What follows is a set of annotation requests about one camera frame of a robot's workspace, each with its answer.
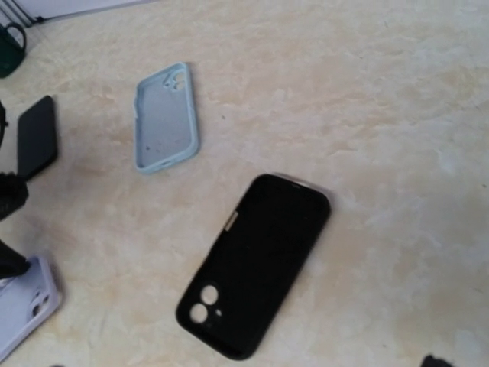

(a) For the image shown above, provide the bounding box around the dark green mug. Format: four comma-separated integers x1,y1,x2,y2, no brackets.
1,22,27,79

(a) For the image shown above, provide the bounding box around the black smartphone on table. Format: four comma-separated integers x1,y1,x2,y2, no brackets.
17,96,58,181

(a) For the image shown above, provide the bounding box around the black phone case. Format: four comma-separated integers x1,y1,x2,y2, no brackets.
176,174,332,361

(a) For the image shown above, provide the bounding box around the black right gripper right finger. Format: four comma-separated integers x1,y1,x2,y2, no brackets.
419,357,489,367

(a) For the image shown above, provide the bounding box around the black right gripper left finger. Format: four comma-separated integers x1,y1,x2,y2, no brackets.
0,99,30,280

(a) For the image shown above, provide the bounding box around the lavender phone case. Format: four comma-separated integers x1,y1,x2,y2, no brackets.
1,256,61,361

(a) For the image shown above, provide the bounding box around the light blue phone case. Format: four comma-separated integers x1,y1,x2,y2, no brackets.
134,62,200,174

